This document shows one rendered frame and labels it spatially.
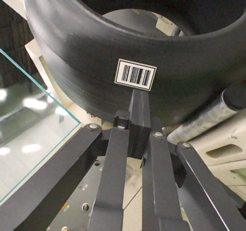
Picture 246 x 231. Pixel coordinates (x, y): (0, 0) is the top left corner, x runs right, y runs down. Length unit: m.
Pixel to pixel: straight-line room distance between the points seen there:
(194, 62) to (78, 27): 0.20
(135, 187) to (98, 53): 0.76
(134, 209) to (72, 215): 0.28
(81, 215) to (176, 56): 0.86
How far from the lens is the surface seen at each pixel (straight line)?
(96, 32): 0.34
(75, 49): 0.35
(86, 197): 1.04
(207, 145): 0.47
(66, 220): 1.06
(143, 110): 0.16
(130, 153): 0.15
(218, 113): 0.40
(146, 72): 0.32
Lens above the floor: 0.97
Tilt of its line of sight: 10 degrees up
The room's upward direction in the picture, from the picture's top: 50 degrees counter-clockwise
